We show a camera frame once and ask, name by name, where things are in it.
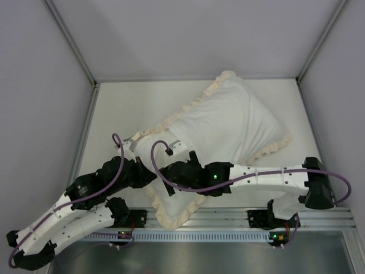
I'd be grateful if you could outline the grey cream-ruffled pillowcase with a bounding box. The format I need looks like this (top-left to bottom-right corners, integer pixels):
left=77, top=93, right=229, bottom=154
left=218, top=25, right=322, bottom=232
left=117, top=70, right=293, bottom=231

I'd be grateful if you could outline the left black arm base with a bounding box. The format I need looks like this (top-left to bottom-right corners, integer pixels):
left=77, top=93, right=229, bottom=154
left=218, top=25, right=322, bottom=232
left=124, top=209, right=148, bottom=228

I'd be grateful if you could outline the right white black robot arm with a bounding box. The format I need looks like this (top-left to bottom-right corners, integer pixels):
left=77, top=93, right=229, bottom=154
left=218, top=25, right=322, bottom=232
left=156, top=151, right=334, bottom=221

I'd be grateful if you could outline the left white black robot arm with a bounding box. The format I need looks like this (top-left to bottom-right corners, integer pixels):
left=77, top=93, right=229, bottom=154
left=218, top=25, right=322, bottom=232
left=6, top=156, right=157, bottom=271

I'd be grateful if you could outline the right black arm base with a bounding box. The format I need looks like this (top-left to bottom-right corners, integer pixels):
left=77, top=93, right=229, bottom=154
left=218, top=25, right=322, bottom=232
left=247, top=210, right=275, bottom=230

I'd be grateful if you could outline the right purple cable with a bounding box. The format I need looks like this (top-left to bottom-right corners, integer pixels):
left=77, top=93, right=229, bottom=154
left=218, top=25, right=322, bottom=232
left=150, top=140, right=353, bottom=207

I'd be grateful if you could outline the purple cable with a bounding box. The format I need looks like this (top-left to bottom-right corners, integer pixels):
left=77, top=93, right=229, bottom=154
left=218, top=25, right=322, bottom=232
left=7, top=132, right=126, bottom=269
left=150, top=140, right=353, bottom=207

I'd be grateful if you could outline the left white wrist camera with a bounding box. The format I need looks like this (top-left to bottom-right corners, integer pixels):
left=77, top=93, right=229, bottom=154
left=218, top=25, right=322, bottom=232
left=117, top=139, right=137, bottom=162

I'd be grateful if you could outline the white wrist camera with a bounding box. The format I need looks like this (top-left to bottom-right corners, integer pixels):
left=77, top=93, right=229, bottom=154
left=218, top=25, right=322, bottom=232
left=117, top=139, right=137, bottom=162
left=165, top=140, right=189, bottom=156

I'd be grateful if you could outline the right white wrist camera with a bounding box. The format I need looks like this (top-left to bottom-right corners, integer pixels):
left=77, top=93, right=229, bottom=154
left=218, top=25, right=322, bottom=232
left=165, top=140, right=189, bottom=156

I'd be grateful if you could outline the slotted grey cable duct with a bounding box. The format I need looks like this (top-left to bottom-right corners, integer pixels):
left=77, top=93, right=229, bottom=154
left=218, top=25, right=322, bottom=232
left=82, top=230, right=289, bottom=243

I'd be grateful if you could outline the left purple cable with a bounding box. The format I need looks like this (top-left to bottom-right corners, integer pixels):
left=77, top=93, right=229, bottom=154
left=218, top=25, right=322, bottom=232
left=7, top=132, right=126, bottom=269

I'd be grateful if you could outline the aluminium mounting rail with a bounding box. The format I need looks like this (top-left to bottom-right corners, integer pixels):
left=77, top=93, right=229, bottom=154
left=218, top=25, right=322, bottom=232
left=131, top=207, right=356, bottom=231

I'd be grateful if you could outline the right aluminium frame post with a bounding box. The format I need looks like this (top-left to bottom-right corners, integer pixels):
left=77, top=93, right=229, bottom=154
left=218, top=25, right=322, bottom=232
left=295, top=0, right=350, bottom=86

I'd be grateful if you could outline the aluminium frame post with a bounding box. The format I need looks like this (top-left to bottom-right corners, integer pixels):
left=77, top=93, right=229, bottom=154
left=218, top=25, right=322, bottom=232
left=295, top=0, right=350, bottom=86
left=42, top=0, right=98, bottom=87

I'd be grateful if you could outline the left aluminium frame post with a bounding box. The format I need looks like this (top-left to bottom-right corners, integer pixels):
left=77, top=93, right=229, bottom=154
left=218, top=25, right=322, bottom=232
left=42, top=0, right=98, bottom=87

